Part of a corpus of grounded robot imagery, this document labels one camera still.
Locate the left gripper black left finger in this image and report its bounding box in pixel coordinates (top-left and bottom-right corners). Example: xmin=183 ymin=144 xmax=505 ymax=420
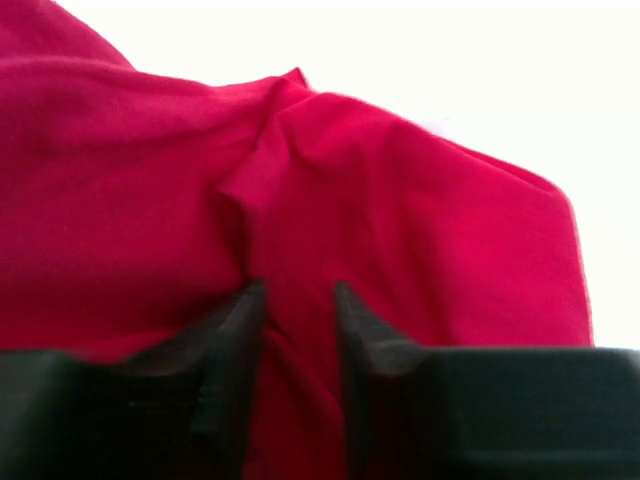
xmin=1 ymin=282 xmax=265 ymax=479

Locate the bright red t shirt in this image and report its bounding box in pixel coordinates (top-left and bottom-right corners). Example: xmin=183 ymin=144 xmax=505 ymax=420
xmin=1 ymin=1 xmax=593 ymax=479

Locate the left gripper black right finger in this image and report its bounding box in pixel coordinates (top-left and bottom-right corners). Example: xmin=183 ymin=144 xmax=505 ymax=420
xmin=335 ymin=283 xmax=639 ymax=479

